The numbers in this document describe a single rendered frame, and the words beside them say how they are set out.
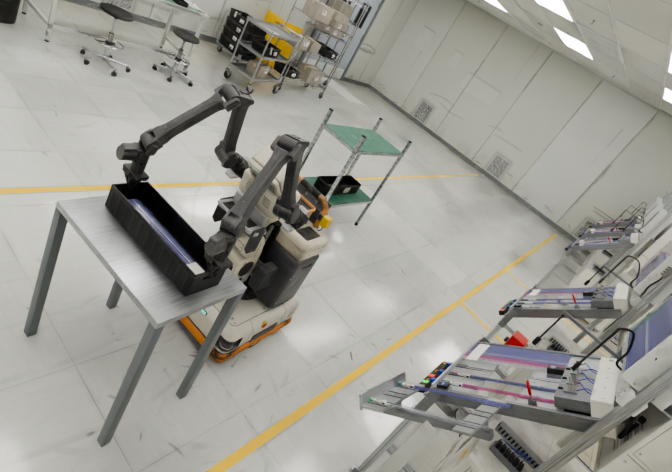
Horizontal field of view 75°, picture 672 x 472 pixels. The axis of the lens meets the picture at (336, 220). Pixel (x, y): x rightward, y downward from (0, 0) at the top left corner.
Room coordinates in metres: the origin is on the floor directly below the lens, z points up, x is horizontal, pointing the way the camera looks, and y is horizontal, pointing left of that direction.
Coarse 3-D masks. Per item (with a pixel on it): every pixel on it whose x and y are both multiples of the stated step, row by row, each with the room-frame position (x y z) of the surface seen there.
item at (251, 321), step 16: (240, 304) 1.99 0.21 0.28; (256, 304) 2.07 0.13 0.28; (288, 304) 2.23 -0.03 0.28; (192, 320) 1.84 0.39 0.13; (208, 320) 1.80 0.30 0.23; (240, 320) 1.88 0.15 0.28; (256, 320) 1.95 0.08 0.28; (272, 320) 2.07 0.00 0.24; (288, 320) 2.30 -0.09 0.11; (224, 336) 1.76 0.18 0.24; (240, 336) 1.81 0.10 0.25; (256, 336) 1.97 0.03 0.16; (224, 352) 1.76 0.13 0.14
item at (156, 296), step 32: (64, 224) 1.36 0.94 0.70; (96, 224) 1.35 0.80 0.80; (96, 256) 1.24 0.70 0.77; (128, 256) 1.30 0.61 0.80; (128, 288) 1.16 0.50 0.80; (160, 288) 1.24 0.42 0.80; (224, 288) 1.43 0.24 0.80; (32, 320) 1.34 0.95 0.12; (160, 320) 1.11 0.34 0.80; (224, 320) 1.48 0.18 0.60; (128, 384) 1.10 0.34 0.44; (192, 384) 1.51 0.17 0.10
